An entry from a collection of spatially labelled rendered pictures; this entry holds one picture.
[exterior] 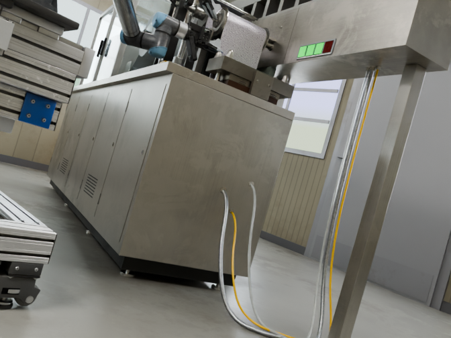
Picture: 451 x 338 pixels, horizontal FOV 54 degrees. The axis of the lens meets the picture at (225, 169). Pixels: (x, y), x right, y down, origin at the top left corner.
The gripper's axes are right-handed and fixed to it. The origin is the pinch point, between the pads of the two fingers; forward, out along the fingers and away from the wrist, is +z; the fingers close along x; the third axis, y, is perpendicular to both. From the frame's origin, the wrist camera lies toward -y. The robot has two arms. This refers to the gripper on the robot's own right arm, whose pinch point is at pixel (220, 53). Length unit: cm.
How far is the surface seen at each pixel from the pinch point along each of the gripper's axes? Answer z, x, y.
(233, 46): 5.9, -0.3, 5.7
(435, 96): 230, 61, 61
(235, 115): 3.7, -25.9, -29.9
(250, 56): 16.3, -0.3, 4.6
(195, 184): -5, -26, -64
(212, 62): -6.4, -8.8, -7.9
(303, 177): 208, 175, -33
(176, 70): -27.5, -25.9, -21.5
